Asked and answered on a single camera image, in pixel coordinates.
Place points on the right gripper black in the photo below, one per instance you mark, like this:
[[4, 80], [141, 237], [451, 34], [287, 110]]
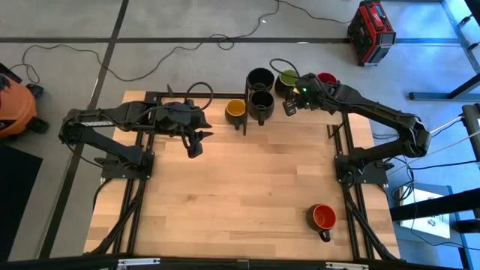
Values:
[[309, 93]]

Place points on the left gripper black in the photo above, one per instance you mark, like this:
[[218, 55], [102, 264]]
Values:
[[176, 118]]

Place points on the black mug green inside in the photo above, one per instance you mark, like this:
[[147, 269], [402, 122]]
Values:
[[288, 78]]

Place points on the black mug red inside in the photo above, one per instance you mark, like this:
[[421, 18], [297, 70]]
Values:
[[327, 77]]

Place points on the glossy all-black mug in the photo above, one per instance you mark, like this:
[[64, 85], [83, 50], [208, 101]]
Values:
[[261, 105], [260, 79]]

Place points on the black mug yellow inside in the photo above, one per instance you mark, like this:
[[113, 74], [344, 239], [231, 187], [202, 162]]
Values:
[[235, 108]]

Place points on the black mug orange inside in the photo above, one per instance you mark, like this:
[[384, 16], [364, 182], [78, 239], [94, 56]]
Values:
[[324, 217]]

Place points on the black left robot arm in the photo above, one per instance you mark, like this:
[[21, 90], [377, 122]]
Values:
[[112, 148]]

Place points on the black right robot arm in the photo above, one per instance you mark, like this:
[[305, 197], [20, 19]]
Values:
[[375, 110]]

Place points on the raised wooden shelf board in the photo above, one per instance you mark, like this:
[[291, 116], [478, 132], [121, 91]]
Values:
[[311, 119]]

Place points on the red and black toolbox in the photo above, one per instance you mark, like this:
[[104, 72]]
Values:
[[369, 33]]

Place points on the black desk leg bar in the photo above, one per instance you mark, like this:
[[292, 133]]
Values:
[[435, 206], [431, 96]]

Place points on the dark device with screen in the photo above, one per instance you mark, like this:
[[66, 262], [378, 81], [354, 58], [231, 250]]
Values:
[[473, 127]]

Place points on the white box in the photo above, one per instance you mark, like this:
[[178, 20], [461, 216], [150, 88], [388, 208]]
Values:
[[427, 227]]

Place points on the orange shop vacuum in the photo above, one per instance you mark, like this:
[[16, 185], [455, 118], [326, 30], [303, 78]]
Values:
[[15, 108]]

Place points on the black floor mat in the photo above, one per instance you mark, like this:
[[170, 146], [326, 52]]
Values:
[[18, 195]]

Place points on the black aluminium table frame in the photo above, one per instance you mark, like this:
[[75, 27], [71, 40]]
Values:
[[221, 95]]

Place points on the black shelf frame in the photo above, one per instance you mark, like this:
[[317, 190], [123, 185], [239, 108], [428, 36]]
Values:
[[245, 120]]

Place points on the black camera mount rail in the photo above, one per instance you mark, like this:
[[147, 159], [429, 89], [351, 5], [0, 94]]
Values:
[[240, 264]]

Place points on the silver rail bracket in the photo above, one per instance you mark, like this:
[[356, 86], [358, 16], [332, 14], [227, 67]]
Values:
[[347, 266], [138, 261]]

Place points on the grey metal stand frame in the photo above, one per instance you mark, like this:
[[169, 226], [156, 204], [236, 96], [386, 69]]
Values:
[[459, 33]]

